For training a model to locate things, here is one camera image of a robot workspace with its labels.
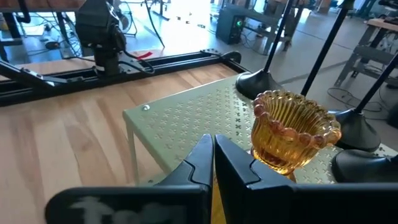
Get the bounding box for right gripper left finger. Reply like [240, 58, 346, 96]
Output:
[45, 134, 215, 224]

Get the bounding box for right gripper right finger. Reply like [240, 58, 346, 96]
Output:
[215, 134, 398, 224]

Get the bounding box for amber glass candle holder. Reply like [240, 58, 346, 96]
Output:
[212, 89, 343, 224]

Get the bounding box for green perforated metal shelf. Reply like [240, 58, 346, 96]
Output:
[122, 74, 398, 187]

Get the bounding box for black computer tower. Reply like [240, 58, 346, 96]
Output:
[215, 7, 249, 45]

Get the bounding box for grey metal workbench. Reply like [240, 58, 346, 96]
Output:
[334, 17, 398, 88]

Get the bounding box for black floor cables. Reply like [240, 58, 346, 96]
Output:
[326, 86, 383, 121]

